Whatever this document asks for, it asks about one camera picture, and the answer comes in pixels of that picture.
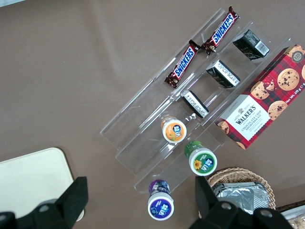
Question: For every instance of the orange label white-cap bottle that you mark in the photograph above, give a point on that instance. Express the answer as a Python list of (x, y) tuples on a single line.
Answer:
[(174, 131)]

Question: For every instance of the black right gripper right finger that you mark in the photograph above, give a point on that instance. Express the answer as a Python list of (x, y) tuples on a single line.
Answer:
[(207, 202)]

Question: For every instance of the small black carton box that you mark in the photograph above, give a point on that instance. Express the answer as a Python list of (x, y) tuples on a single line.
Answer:
[(222, 74), (251, 45), (194, 103)]

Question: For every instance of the green label white-cap bottle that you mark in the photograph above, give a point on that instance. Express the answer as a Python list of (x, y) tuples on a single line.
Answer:
[(202, 162)]

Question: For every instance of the purple label white-cap bottle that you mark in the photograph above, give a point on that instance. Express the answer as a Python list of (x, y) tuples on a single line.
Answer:
[(160, 207)]

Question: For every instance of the clear bag of snacks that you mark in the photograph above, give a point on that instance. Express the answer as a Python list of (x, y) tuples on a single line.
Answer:
[(299, 223)]

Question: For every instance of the light wicker basket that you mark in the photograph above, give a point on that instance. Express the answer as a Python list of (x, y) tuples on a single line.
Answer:
[(238, 175)]

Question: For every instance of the clear acrylic stepped shelf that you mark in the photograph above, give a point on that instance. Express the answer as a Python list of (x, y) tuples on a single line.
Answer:
[(147, 112)]

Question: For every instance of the aluminium foil tray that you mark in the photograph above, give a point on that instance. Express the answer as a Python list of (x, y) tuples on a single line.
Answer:
[(238, 195)]

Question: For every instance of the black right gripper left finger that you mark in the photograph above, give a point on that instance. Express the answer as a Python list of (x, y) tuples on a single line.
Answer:
[(71, 200)]

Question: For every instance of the Snickers chocolate bar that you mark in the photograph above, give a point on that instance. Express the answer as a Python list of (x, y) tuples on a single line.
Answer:
[(221, 29), (184, 63)]

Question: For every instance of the cream plastic tray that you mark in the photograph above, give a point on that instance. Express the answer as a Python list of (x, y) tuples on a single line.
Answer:
[(31, 176)]

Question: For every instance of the white plastic bin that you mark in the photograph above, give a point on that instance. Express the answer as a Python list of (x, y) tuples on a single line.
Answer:
[(289, 211)]

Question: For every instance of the Walkers red shortbread box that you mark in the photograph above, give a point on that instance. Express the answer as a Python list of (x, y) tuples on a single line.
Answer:
[(264, 100)]

